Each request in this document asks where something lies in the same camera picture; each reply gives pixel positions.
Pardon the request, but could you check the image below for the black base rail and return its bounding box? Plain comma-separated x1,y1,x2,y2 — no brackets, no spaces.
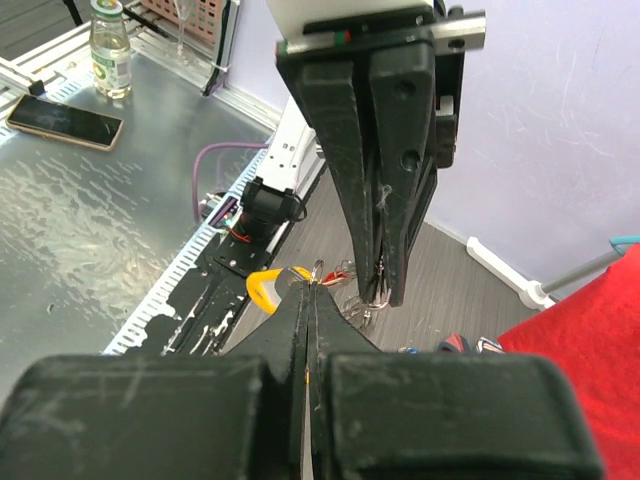
160,224,289,357

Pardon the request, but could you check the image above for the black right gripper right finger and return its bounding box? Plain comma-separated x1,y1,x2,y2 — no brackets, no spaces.
307,287,605,479

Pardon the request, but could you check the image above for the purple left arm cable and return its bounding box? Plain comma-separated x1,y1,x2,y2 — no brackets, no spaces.
192,140,271,224

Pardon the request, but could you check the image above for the black smartphone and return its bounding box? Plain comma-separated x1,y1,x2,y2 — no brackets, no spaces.
6,95,124,151

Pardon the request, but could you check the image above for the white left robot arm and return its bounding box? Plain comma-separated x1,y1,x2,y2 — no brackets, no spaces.
241,1,487,308

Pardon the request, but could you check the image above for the dark red crumpled shirt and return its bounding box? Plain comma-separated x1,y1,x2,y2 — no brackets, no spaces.
434,333,505,355

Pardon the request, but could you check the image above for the key with yellow tag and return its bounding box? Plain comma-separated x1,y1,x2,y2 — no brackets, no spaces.
246,266,311,315

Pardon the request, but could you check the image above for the clear plastic bottle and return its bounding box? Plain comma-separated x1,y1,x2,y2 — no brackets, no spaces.
89,0,132,99

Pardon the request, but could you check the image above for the bright red shirt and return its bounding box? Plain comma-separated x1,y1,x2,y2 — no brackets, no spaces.
498,246,639,479

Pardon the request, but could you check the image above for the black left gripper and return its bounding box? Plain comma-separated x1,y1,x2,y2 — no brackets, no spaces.
276,1,486,307

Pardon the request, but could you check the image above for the pink slatted crate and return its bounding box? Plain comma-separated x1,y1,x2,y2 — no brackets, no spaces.
140,0,227,45

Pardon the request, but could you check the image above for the teal clothes hanger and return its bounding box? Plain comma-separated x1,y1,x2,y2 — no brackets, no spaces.
609,235,640,256

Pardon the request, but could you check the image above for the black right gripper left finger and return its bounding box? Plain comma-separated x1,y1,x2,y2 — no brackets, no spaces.
1,286,306,479

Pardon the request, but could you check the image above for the silver white clothes rack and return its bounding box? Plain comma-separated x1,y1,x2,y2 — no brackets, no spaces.
465,236,624,311

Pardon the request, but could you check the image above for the grey slotted cable duct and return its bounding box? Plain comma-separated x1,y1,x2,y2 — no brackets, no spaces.
102,144,267,355

